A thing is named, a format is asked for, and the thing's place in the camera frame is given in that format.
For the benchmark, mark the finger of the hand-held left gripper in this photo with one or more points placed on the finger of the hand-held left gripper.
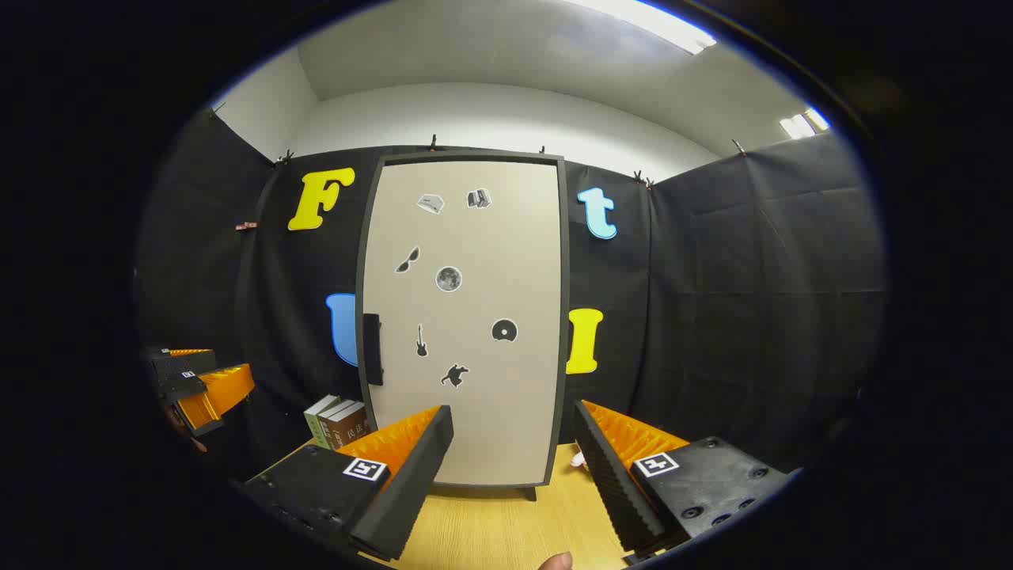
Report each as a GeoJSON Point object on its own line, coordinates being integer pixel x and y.
{"type": "Point", "coordinates": [218, 396]}
{"type": "Point", "coordinates": [186, 366]}

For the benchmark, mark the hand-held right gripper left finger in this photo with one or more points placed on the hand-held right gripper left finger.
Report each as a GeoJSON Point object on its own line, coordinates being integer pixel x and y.
{"type": "Point", "coordinates": [411, 483]}

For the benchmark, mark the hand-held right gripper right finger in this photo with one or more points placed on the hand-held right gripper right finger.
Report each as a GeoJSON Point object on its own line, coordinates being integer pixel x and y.
{"type": "Point", "coordinates": [609, 483]}

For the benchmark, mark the green and white plush toy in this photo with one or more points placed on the green and white plush toy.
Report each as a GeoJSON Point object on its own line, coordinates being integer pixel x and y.
{"type": "Point", "coordinates": [580, 458]}

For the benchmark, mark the brown book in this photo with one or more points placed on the brown book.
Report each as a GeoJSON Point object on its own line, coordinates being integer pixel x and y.
{"type": "Point", "coordinates": [348, 431]}

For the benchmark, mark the green book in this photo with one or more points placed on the green book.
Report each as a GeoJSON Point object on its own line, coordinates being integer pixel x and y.
{"type": "Point", "coordinates": [318, 419]}

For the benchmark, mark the black backdrop cloth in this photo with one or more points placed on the black backdrop cloth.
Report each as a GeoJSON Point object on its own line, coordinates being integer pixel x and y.
{"type": "Point", "coordinates": [752, 317]}

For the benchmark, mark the small ceiling light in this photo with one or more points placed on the small ceiling light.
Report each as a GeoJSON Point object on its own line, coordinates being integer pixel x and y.
{"type": "Point", "coordinates": [801, 124]}

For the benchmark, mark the long ceiling light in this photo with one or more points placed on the long ceiling light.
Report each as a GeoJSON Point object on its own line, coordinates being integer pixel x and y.
{"type": "Point", "coordinates": [649, 22]}

